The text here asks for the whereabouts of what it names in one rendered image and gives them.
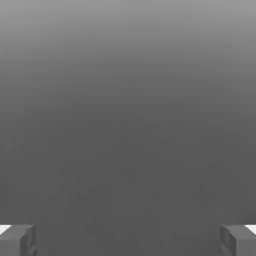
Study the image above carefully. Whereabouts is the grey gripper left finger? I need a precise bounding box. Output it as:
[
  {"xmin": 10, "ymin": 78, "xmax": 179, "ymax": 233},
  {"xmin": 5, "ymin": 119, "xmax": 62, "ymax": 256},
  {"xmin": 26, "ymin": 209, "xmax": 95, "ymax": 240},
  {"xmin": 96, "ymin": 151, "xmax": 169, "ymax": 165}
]
[{"xmin": 0, "ymin": 223, "xmax": 38, "ymax": 256}]

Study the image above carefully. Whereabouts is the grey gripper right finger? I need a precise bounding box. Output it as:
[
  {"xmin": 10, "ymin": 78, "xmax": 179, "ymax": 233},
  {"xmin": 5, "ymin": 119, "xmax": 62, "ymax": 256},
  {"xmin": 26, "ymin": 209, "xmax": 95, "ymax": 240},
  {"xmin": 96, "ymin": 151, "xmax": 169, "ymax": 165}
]
[{"xmin": 219, "ymin": 223, "xmax": 256, "ymax": 256}]

